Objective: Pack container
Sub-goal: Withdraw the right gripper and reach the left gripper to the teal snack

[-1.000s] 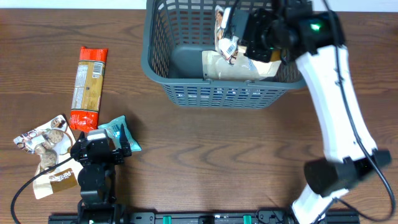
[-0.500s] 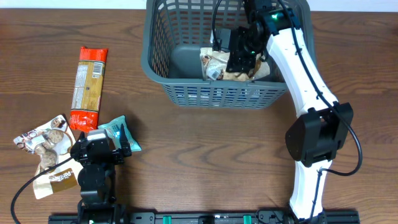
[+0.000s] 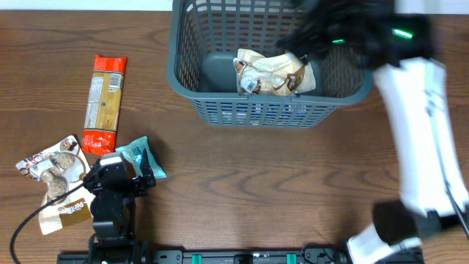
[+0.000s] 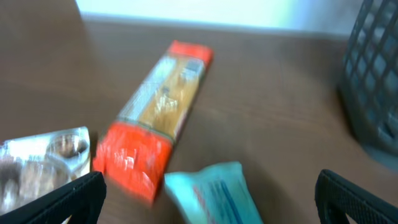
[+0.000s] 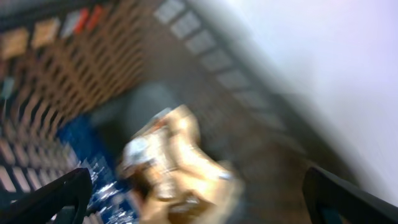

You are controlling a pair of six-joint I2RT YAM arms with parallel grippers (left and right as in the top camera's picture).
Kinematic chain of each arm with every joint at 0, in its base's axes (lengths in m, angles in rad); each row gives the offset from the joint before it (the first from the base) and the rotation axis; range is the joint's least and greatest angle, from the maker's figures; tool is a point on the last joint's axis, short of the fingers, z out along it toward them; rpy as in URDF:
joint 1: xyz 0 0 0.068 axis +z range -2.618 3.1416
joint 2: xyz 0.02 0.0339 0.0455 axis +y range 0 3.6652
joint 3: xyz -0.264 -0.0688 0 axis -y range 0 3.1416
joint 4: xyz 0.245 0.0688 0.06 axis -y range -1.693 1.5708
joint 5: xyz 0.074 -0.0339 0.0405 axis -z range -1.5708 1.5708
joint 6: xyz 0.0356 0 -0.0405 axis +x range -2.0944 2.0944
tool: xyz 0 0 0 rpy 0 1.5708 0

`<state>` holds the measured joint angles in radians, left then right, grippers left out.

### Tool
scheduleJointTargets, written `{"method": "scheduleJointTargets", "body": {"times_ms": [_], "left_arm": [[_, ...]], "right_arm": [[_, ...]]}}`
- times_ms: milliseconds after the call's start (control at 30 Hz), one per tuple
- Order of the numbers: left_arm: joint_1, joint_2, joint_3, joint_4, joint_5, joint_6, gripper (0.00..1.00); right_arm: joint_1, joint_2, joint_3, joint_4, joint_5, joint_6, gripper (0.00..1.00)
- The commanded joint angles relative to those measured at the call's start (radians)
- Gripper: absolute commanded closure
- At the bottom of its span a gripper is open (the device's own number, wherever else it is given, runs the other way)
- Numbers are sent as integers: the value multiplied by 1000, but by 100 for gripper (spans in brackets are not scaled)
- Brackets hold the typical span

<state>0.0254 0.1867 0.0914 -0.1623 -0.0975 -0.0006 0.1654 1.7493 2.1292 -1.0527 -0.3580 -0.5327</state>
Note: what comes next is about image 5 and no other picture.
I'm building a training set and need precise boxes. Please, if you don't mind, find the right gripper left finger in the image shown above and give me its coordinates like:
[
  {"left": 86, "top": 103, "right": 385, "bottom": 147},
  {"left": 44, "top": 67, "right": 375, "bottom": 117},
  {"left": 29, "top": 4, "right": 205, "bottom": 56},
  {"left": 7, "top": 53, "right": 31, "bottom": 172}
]
[{"left": 1, "top": 168, "right": 92, "bottom": 224}]

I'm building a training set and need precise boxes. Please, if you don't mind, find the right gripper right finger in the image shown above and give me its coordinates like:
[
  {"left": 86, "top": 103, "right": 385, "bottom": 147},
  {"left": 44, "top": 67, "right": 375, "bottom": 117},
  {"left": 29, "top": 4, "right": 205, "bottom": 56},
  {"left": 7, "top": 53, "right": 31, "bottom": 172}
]
[{"left": 302, "top": 167, "right": 397, "bottom": 223}]

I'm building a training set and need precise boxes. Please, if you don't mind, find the multicolour candy strip pack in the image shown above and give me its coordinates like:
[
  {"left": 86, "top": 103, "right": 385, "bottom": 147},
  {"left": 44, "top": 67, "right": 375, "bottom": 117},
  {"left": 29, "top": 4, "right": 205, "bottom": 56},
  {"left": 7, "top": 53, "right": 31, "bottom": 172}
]
[{"left": 57, "top": 115, "right": 139, "bottom": 224}]

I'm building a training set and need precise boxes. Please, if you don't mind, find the small white brown food bag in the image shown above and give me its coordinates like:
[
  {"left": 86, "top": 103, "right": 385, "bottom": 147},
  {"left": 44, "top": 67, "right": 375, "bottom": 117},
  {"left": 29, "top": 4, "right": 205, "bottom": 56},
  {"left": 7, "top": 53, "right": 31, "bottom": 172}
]
[{"left": 116, "top": 105, "right": 244, "bottom": 224}]

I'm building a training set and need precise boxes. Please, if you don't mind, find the orange spaghetti packet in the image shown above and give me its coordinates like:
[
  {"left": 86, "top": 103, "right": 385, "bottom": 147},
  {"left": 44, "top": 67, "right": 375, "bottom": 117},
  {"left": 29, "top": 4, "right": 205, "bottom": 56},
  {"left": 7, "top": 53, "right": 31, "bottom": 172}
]
[{"left": 60, "top": 4, "right": 104, "bottom": 38}]

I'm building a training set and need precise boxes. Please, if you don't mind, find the grey plastic lattice basket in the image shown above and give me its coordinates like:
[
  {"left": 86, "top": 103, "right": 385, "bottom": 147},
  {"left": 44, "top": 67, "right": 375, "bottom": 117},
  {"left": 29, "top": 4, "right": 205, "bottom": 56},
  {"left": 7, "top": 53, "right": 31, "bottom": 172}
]
[{"left": 1, "top": 1, "right": 356, "bottom": 223}]

